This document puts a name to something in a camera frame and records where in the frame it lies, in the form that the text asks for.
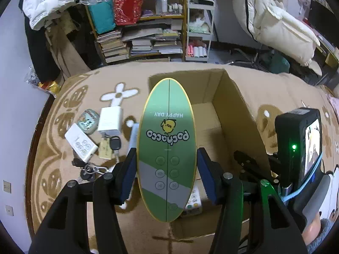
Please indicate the green oval board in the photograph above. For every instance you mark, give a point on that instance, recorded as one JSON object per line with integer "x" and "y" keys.
{"x": 166, "y": 105}

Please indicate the cardboard box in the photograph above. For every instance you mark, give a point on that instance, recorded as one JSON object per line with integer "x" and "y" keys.
{"x": 238, "y": 105}

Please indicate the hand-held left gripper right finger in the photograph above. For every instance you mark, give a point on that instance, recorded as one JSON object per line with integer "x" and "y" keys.
{"x": 205, "y": 169}

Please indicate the plastic bag of snacks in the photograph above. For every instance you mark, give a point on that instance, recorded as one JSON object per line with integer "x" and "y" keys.
{"x": 45, "y": 84}

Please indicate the red bag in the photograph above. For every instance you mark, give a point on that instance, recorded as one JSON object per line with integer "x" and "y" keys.
{"x": 127, "y": 8}

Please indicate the black chair base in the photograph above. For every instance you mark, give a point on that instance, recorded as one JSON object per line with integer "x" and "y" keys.
{"x": 249, "y": 59}

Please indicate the pink wall decoration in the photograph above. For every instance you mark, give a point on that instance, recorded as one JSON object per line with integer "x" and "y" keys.
{"x": 302, "y": 2}

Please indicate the dark hanging clothes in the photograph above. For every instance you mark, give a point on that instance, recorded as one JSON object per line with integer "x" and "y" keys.
{"x": 84, "y": 45}

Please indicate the dark green bag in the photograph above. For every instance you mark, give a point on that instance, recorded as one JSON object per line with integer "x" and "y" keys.
{"x": 279, "y": 63}

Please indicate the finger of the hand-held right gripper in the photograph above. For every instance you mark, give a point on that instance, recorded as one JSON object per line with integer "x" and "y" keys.
{"x": 250, "y": 177}
{"x": 254, "y": 162}

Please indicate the pile of papers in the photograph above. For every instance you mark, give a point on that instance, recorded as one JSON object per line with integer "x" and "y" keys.
{"x": 148, "y": 30}

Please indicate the wooden shelf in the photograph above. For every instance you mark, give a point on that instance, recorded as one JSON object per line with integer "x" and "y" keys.
{"x": 169, "y": 18}

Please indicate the cartoon print tin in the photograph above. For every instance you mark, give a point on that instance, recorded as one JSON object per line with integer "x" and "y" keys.
{"x": 88, "y": 120}

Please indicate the short white bottle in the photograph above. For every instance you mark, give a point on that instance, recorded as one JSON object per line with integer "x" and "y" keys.
{"x": 164, "y": 5}

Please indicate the white cube adapter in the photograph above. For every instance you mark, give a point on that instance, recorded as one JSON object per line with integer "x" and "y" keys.
{"x": 110, "y": 121}

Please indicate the key bunch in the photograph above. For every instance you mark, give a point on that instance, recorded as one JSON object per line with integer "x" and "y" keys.
{"x": 87, "y": 174}

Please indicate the black monitor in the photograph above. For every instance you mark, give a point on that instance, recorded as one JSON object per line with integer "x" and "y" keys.
{"x": 320, "y": 16}

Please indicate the cream padded chair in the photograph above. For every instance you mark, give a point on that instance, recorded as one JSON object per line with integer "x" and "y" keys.
{"x": 278, "y": 18}

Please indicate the wooden desk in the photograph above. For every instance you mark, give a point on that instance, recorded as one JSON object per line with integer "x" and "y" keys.
{"x": 328, "y": 58}

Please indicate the beige patterned blanket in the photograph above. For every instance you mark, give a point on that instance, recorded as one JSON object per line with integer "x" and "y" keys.
{"x": 79, "y": 98}

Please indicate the white remote control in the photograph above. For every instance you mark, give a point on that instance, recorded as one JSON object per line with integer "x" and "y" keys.
{"x": 79, "y": 143}

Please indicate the beige coat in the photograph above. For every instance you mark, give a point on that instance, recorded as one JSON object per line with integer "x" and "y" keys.
{"x": 68, "y": 55}

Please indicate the teal bag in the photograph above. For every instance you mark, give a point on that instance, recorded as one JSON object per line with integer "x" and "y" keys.
{"x": 102, "y": 16}

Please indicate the white puffer jacket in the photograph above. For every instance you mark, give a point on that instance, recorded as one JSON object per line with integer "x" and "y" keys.
{"x": 47, "y": 0}

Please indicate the stack of old books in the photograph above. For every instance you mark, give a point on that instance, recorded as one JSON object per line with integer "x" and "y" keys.
{"x": 114, "y": 49}

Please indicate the row of small bottles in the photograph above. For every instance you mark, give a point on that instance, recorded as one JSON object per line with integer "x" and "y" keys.
{"x": 174, "y": 8}

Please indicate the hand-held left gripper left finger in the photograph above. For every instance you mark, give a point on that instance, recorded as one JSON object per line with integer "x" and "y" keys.
{"x": 129, "y": 169}

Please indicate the wall socket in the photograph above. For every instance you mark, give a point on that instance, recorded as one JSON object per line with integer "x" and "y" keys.
{"x": 9, "y": 210}
{"x": 7, "y": 186}

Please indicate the white cart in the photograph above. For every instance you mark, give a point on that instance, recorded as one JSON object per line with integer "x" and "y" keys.
{"x": 210, "y": 21}

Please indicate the black coat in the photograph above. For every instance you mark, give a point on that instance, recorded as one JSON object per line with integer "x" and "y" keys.
{"x": 39, "y": 50}

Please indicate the pink cloth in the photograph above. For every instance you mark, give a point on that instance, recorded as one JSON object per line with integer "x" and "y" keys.
{"x": 333, "y": 105}

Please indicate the tall white bottle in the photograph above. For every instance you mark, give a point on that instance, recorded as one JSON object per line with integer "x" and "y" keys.
{"x": 158, "y": 4}

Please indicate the person's right forearm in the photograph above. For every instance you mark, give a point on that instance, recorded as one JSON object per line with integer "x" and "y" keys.
{"x": 320, "y": 235}

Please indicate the dark wooden bed frame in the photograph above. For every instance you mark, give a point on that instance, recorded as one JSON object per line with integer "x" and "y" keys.
{"x": 37, "y": 143}

